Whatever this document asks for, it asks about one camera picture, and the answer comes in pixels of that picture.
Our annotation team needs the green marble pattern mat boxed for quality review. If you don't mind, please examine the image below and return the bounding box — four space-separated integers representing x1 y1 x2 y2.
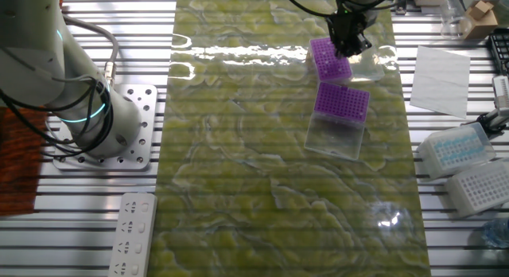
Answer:
147 0 433 277

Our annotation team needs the reddish brown wooden board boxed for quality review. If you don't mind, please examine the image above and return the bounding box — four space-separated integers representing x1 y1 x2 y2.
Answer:
0 104 49 217

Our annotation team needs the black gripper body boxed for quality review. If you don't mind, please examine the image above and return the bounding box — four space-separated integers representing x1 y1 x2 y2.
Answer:
327 10 370 44

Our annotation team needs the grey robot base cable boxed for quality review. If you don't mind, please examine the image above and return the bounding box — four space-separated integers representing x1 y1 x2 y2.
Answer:
63 14 120 89

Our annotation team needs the white power strip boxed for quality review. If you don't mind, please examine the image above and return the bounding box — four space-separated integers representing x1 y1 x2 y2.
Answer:
107 192 159 277

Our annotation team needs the white rack pipette tip box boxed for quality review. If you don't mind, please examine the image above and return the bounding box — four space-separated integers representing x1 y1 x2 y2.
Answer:
444 157 509 219

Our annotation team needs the small silver camera black mount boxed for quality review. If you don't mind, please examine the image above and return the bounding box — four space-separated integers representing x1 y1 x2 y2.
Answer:
475 74 509 134

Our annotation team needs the white paper sheet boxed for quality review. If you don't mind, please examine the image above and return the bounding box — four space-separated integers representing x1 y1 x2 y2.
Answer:
409 45 472 119

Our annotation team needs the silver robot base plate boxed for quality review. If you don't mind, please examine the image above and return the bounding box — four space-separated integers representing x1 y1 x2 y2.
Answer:
51 84 159 171

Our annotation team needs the black keyboard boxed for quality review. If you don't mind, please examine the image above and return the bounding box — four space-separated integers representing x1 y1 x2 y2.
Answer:
487 28 509 76

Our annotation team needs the clear water bottle blue cap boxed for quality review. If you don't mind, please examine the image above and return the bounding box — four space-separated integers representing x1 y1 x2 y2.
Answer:
480 216 509 250

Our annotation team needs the dark metal clamp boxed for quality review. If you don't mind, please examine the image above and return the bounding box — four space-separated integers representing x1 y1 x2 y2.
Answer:
392 0 410 16

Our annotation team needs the clear glass beaker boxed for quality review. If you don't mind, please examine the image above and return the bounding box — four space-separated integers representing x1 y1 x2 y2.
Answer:
438 0 473 40

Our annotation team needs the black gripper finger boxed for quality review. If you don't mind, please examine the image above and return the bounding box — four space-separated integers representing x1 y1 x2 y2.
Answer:
332 40 356 59
353 32 374 56

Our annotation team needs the blue tips pipette box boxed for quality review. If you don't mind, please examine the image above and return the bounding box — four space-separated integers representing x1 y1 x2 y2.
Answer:
415 121 497 181

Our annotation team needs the purple rack pipette tip box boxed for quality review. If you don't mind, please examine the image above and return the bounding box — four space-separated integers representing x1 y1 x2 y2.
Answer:
304 81 371 162
308 36 386 85

